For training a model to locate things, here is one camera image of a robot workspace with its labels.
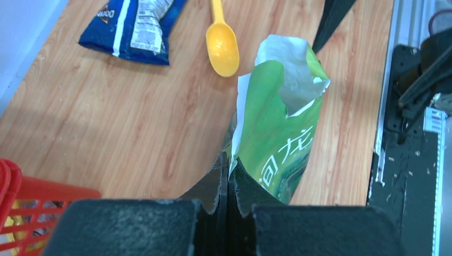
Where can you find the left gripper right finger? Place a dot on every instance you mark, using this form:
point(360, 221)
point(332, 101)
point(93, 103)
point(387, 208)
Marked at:
point(243, 194)

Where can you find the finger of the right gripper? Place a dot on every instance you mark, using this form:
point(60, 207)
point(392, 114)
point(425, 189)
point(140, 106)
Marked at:
point(333, 13)

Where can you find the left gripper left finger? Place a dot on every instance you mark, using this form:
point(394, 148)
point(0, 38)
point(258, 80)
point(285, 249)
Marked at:
point(202, 211)

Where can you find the green litter bag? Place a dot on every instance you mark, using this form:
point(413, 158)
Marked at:
point(277, 111)

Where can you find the yellow plastic scoop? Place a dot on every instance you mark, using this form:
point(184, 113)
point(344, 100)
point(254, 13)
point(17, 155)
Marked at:
point(222, 46)

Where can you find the blue white snack bag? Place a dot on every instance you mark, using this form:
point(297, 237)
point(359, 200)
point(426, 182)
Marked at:
point(133, 30)

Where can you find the red plastic shopping basket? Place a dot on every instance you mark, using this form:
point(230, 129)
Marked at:
point(31, 207)

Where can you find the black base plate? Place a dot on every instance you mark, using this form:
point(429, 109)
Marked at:
point(411, 173)

